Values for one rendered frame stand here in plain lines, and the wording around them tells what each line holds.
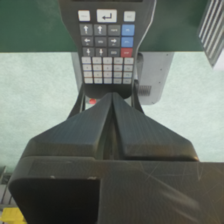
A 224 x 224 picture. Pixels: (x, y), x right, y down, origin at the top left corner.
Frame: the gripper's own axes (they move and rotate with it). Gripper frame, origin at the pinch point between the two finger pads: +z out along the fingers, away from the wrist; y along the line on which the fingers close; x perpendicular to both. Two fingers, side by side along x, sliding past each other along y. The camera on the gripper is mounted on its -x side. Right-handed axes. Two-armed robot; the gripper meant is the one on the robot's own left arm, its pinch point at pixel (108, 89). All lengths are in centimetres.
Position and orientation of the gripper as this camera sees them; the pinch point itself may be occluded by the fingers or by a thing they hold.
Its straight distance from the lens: 27.6
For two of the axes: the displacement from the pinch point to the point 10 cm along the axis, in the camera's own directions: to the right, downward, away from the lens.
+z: 0.2, -9.9, 1.3
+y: -10.0, -0.2, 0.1
